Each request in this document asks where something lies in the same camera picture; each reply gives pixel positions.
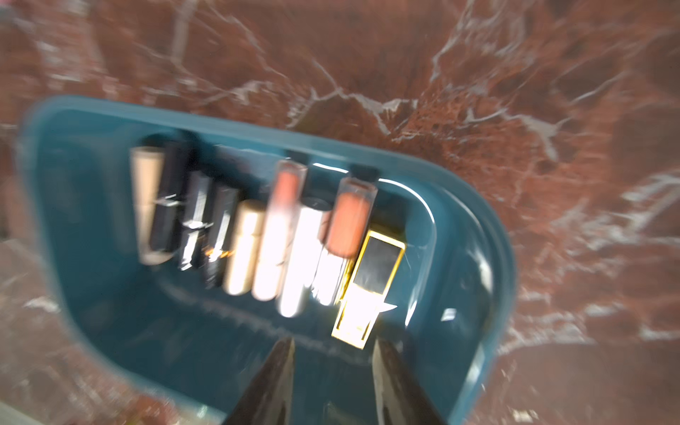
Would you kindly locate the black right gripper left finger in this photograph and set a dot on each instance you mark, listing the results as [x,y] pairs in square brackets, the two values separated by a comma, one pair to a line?
[268,398]

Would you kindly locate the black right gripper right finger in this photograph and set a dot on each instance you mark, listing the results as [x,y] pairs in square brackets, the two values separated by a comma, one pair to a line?
[400,399]

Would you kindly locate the teal plastic storage box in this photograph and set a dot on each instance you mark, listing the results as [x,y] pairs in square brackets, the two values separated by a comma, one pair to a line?
[445,312]

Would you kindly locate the gold black lipstick tube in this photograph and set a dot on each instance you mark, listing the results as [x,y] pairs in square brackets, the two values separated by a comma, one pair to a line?
[368,287]

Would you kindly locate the beige slim lipstick tube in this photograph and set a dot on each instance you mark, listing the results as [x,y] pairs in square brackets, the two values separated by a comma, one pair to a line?
[244,247]

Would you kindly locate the pink clear lip gloss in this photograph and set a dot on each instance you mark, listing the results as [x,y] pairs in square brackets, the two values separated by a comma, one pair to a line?
[348,224]

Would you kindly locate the silver grey lipstick tube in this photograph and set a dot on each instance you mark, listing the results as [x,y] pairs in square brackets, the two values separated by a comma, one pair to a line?
[305,251]

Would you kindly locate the pale pink lipstick tube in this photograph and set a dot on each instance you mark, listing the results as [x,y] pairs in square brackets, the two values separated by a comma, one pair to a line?
[281,208]

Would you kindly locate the beige nude lipstick tube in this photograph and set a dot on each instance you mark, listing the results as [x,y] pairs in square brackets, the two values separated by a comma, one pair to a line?
[146,163]

